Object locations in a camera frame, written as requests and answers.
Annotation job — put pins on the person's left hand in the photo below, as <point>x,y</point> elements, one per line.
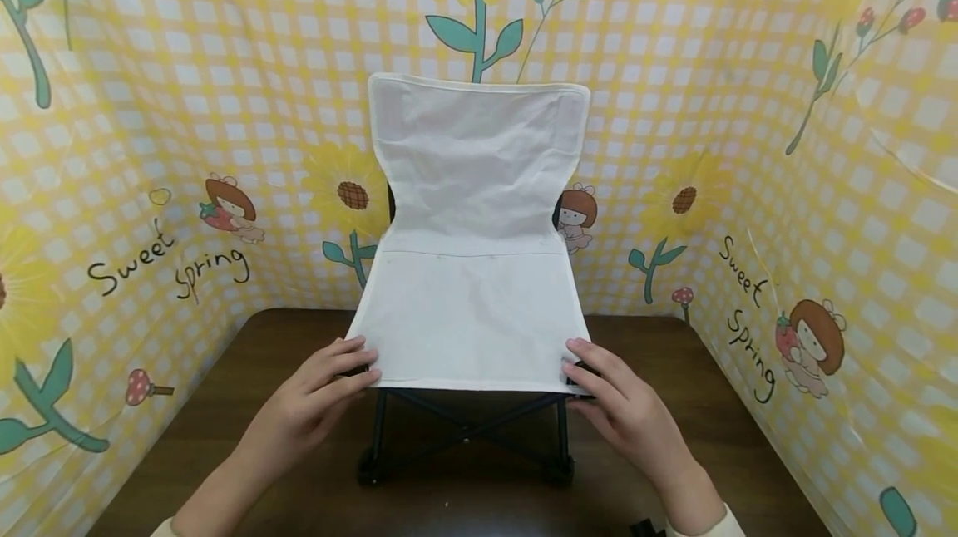
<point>305,406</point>

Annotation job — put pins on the person's right hand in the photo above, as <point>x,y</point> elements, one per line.
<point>631,412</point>

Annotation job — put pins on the person's left middle finger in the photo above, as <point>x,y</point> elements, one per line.
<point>341,346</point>

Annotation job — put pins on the person's right thumb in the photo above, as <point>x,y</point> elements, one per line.
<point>584,406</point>

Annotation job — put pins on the person's right index finger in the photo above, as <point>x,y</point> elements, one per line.
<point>581,372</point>

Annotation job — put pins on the person's left index finger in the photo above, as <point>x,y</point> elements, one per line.
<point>346,362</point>

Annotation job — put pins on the person's left thumb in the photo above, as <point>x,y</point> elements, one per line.
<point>361,385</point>

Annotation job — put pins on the person's right middle finger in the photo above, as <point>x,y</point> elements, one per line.
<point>589,347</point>

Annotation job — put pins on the white folding camp chair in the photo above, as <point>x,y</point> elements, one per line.
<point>469,304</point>

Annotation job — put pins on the person's right forearm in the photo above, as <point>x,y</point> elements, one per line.
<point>698,508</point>

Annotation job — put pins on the person's left forearm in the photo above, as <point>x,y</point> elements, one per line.
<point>221,494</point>

